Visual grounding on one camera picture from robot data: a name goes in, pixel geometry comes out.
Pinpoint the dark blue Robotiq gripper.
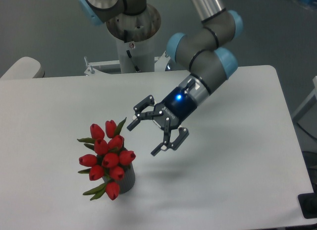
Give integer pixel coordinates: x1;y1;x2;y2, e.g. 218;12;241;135
126;86;198;157

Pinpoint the red tulip bouquet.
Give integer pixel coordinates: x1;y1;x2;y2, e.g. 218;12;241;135
78;119;136;200

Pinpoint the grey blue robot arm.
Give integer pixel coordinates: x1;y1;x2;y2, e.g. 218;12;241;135
79;0;243;155

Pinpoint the dark grey ribbed vase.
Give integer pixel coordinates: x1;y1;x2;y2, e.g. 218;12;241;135
102;150;136;194

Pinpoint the beige chair armrest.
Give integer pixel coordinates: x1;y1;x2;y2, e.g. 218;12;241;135
0;57;45;80

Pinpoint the white furniture at right edge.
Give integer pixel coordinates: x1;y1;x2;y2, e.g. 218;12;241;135
291;76;317;123

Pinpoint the black device at table corner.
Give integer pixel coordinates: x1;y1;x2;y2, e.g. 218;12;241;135
298;193;317;219

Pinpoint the black cable on pedestal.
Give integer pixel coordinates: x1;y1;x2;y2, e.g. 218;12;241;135
126;50;141;73

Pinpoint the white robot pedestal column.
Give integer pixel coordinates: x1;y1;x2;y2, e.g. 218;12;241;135
115;38;155;73

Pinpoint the white metal base frame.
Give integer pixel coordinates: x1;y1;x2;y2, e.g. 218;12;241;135
84;52;176;76

